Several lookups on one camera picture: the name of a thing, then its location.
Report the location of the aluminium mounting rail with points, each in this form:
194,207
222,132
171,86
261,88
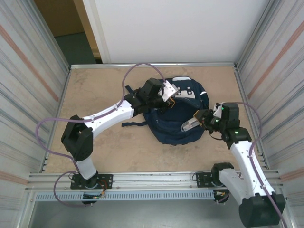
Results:
154,179

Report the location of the aluminium table edge bar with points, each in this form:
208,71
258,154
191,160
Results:
190,65

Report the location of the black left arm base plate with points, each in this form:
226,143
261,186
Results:
104,180

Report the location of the navy blue backpack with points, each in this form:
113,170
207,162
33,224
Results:
171,133

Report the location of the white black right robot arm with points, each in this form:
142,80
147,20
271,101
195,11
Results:
247,166

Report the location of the small controller board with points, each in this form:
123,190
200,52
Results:
93,195
221,193

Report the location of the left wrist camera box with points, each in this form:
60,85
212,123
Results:
169,91

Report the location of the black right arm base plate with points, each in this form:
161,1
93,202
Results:
202,179

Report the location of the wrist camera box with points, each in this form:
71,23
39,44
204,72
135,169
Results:
218,109
169,91

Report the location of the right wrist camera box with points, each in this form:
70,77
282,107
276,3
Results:
218,109

